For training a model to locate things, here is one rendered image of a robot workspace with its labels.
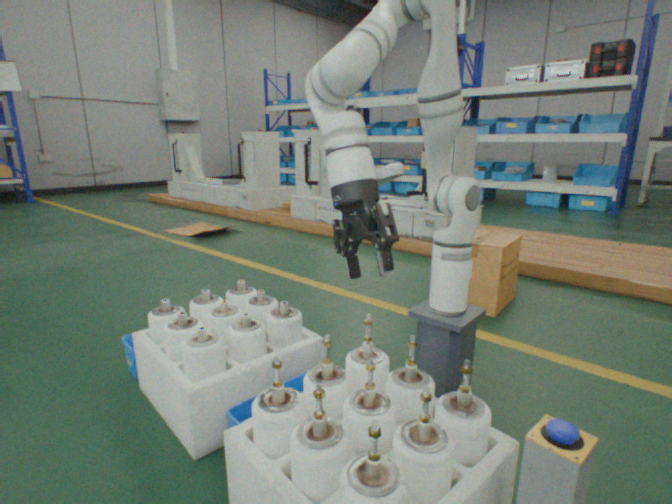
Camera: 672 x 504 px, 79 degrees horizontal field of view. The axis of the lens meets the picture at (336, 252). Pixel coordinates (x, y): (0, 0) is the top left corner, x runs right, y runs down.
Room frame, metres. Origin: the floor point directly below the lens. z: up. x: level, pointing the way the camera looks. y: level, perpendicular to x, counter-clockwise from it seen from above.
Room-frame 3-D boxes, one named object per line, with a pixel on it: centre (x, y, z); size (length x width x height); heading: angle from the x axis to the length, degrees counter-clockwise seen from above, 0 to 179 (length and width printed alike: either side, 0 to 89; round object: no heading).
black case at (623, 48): (4.49, -2.79, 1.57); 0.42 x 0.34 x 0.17; 138
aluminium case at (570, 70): (4.74, -2.49, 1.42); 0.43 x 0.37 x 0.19; 142
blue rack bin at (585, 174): (4.50, -2.83, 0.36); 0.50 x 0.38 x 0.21; 139
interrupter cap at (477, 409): (0.63, -0.23, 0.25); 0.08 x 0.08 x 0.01
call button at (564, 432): (0.48, -0.31, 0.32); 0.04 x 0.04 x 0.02
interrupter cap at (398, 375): (0.72, -0.15, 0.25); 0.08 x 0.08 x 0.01
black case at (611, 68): (4.49, -2.79, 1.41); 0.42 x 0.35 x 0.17; 140
